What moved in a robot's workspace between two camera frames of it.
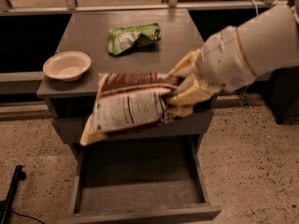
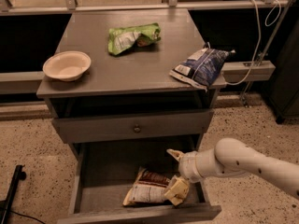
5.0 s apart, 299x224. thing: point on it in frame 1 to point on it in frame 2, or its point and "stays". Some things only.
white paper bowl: x=66 y=66 stays
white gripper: x=224 y=59 to x=188 y=166
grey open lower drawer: x=140 y=180 stays
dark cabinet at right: x=283 y=91 stays
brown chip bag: x=128 y=101 to x=149 y=187
